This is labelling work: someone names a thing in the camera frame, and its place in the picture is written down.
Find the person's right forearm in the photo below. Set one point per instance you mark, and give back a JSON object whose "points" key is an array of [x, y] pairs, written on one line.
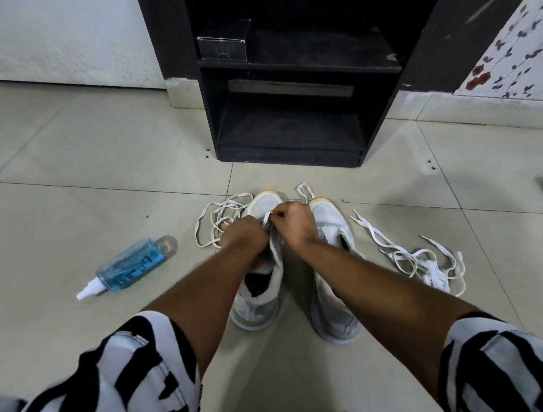
{"points": [[390, 310]]}

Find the black open shelf box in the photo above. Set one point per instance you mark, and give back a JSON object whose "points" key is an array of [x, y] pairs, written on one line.
{"points": [[292, 131]]}

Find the grey sneaker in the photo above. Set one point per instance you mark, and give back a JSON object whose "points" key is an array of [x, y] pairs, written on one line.
{"points": [[331, 322], [254, 316]]}

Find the dark brown wooden cabinet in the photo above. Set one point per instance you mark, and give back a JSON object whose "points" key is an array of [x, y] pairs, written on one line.
{"points": [[165, 42]]}

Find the zebra striped garment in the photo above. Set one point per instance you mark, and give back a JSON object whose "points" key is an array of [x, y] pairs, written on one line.
{"points": [[135, 365]]}

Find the person's left hand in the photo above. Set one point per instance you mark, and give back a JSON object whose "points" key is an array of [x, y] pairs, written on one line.
{"points": [[246, 235]]}

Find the blue transparent bottle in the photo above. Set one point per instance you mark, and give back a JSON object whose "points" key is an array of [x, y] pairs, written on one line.
{"points": [[127, 265]]}

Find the person's right hand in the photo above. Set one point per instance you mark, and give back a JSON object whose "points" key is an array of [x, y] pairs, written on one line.
{"points": [[297, 223]]}

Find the white floral patterned sheet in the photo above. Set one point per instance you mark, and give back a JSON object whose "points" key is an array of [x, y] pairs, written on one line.
{"points": [[509, 63]]}

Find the clear plastic box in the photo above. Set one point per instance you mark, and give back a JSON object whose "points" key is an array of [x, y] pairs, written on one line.
{"points": [[220, 49]]}

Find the person's left forearm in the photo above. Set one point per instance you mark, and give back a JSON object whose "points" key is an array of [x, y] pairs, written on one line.
{"points": [[203, 305]]}

